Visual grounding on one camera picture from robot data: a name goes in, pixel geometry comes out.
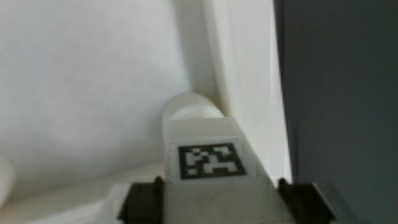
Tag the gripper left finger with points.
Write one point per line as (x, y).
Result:
(143, 205)

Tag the white square tabletop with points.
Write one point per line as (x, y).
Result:
(101, 58)

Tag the white leg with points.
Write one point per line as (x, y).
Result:
(220, 189)

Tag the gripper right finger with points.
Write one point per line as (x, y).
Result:
(305, 202)

